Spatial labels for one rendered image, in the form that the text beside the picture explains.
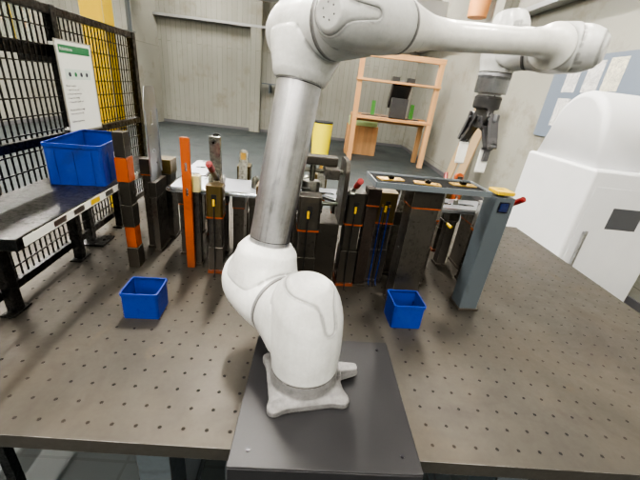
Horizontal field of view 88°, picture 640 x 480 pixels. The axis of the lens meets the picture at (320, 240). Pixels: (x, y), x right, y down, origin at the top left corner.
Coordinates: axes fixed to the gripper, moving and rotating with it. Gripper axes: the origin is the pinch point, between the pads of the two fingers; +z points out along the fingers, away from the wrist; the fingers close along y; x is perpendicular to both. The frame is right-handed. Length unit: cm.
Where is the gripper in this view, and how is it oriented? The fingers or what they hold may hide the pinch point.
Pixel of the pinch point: (469, 164)
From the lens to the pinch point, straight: 119.3
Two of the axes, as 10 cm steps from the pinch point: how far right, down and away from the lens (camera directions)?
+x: -9.9, -0.7, -1.1
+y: -0.7, -4.2, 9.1
